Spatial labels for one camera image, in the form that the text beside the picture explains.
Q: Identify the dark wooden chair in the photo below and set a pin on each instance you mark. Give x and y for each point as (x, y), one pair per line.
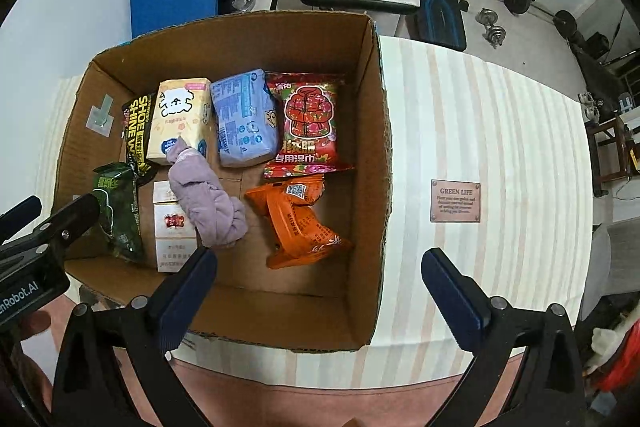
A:
(615, 147)

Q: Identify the cream fluffy cloth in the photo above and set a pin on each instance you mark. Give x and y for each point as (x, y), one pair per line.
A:
(605, 342)

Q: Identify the green snack packet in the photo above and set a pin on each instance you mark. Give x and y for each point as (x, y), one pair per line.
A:
(117, 212)

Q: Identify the striped cat print tablecloth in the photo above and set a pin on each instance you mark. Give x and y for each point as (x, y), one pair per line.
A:
(475, 117)

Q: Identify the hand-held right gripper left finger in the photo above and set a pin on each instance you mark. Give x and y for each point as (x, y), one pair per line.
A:
(185, 297)

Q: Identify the black shoe wipes packet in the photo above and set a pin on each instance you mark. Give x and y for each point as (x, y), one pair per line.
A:
(136, 127)

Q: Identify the person's left hand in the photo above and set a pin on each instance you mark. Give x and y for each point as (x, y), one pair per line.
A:
(35, 324)

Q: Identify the red wet wipes packet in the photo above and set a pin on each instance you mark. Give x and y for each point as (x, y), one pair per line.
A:
(307, 122)

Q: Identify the black bag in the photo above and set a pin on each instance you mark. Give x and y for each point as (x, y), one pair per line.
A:
(596, 44)

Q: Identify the white shoe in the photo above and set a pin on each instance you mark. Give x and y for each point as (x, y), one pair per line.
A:
(592, 113)
(585, 99)

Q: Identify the yellow tissue pack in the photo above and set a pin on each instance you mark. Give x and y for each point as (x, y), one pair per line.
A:
(180, 112)

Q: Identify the blue tissue pack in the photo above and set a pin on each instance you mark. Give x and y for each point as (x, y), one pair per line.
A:
(245, 117)

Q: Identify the purple cloth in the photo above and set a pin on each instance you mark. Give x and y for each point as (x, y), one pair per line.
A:
(210, 207)

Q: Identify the brown label patch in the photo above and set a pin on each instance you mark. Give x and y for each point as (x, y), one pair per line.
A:
(455, 202)

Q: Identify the cardboard box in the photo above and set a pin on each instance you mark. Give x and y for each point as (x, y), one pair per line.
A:
(280, 277)

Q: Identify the white cigarette carton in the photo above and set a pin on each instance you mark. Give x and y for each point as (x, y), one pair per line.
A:
(172, 242)

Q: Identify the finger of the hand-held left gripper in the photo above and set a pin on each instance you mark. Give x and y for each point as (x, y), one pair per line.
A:
(20, 219)
(70, 222)

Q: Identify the chrome dumbbell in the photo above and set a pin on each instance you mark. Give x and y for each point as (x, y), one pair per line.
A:
(495, 38)
(486, 18)

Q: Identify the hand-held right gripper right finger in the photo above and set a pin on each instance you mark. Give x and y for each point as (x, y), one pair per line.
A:
(452, 302)

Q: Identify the orange crinkled packet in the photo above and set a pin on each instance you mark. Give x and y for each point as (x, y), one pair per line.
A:
(300, 227)

